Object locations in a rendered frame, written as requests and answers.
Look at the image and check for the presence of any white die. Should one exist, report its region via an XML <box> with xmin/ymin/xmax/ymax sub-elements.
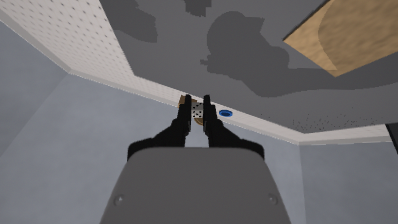
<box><xmin>191</xmin><ymin>102</ymin><xmax>203</xmax><ymax>118</ymax></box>

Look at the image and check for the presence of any tan square mat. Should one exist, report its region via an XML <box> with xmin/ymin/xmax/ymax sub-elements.
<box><xmin>283</xmin><ymin>0</ymin><xmax>398</xmax><ymax>77</ymax></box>

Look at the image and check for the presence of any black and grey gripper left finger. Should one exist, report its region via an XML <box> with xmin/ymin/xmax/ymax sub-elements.
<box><xmin>127</xmin><ymin>94</ymin><xmax>192</xmax><ymax>161</ymax></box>

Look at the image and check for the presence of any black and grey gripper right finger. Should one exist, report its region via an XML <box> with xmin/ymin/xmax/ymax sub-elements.
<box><xmin>203</xmin><ymin>95</ymin><xmax>265</xmax><ymax>161</ymax></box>

